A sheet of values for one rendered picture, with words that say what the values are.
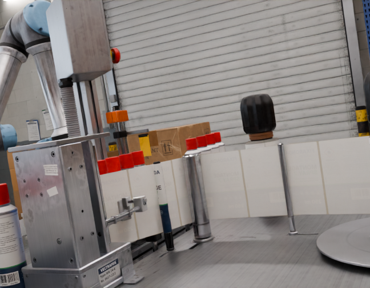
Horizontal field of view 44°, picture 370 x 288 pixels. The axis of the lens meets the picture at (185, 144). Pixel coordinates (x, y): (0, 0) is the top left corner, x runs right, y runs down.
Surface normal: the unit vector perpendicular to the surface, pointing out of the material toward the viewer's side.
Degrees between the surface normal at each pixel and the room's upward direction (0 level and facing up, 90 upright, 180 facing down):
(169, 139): 90
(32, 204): 90
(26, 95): 90
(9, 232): 90
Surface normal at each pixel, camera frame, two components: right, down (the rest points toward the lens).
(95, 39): 0.45, -0.02
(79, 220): 0.87, -0.11
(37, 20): 0.65, -0.24
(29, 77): -0.40, 0.11
